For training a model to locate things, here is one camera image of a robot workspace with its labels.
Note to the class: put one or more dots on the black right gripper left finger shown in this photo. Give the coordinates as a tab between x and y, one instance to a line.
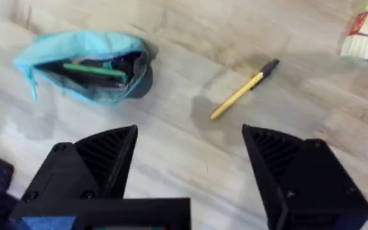
107	159

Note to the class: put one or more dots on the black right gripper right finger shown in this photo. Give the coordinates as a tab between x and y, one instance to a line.
311	188

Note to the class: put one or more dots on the light blue soft zip bag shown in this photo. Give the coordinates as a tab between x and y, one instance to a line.
85	48

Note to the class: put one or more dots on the yellow pen with black cap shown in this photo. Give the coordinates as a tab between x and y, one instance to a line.
240	92

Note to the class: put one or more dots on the heap of toy blocks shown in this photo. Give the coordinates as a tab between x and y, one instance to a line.
364	41

